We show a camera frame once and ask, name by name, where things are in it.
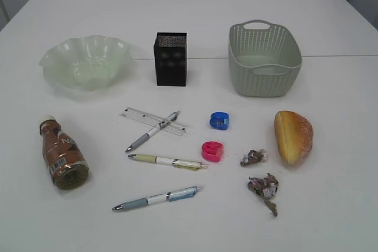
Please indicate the small paper piece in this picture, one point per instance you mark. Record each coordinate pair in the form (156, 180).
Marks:
(253, 157)

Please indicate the large paper piece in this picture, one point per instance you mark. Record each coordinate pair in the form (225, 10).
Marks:
(265, 188)

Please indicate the pale green wavy glass bowl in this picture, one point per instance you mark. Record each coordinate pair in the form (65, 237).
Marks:
(86, 63)

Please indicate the blue pencil sharpener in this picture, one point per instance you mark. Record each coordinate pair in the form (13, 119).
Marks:
(219, 120)

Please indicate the pink pencil sharpener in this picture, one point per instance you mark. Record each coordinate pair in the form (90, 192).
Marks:
(212, 151)

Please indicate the clear plastic ruler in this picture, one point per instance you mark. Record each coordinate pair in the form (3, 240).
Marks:
(152, 120)

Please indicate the grey grip white pen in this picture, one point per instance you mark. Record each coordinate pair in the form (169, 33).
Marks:
(153, 129)

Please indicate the brown coffee drink bottle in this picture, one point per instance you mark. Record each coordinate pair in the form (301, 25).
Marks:
(66, 164)

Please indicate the black mesh pen holder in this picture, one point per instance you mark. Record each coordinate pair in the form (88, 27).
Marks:
(170, 54)

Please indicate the beige grip white pen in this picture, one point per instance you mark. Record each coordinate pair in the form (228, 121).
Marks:
(178, 163)

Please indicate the grey-green plastic basket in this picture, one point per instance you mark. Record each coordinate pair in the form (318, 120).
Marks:
(264, 59)

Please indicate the blue grip white pen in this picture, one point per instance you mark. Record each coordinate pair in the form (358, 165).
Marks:
(156, 199)

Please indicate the golden bread loaf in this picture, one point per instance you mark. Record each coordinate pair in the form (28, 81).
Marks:
(294, 135)

